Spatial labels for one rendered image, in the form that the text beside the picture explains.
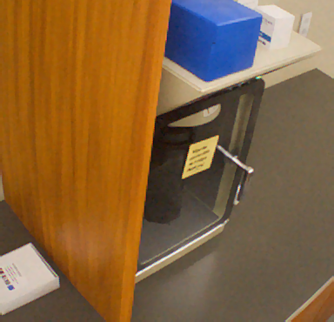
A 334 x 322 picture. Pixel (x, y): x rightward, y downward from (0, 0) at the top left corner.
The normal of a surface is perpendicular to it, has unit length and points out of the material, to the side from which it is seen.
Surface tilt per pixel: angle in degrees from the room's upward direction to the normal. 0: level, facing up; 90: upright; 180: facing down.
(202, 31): 90
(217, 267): 0
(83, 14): 90
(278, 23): 90
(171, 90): 90
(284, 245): 0
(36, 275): 0
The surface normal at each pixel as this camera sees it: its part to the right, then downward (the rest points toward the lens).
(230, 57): 0.66, 0.53
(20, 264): 0.12, -0.78
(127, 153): -0.74, 0.34
